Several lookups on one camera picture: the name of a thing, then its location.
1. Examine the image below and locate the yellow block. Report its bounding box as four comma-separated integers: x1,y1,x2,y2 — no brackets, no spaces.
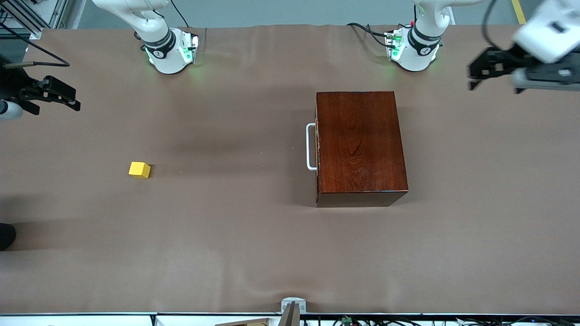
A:
128,162,151,179

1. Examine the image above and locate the light wood drawer white handle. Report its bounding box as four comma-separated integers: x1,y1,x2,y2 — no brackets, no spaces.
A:
306,92,322,205

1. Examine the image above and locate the dark brown wooden cabinet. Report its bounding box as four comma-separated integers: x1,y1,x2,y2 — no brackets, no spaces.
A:
315,91,409,208

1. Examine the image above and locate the black rounded object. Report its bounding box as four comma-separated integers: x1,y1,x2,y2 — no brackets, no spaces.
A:
0,223,17,251

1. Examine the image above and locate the brown cardboard piece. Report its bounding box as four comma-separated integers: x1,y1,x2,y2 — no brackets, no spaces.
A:
214,318,272,326

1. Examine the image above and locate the grey metal clamp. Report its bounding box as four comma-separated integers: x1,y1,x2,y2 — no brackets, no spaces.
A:
277,297,307,326

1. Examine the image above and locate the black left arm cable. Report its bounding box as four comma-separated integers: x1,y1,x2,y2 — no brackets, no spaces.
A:
481,0,517,51

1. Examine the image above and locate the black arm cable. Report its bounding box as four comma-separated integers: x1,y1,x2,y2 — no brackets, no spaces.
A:
481,0,517,51
0,23,71,69

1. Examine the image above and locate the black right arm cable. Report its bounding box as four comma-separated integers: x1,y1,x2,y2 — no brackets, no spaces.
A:
0,23,71,69

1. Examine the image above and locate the aluminium frame structure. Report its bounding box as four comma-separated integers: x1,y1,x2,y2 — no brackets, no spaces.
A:
0,0,87,40

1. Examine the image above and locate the black base cable bundle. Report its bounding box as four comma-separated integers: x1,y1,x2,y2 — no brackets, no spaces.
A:
347,22,396,48

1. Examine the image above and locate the thin black base cable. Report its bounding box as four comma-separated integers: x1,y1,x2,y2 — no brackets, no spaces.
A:
170,0,190,29

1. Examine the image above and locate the white table edge rail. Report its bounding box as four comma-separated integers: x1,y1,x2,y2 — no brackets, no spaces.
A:
0,312,278,326

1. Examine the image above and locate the black cable tangle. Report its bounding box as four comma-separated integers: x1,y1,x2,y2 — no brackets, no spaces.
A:
303,315,580,326

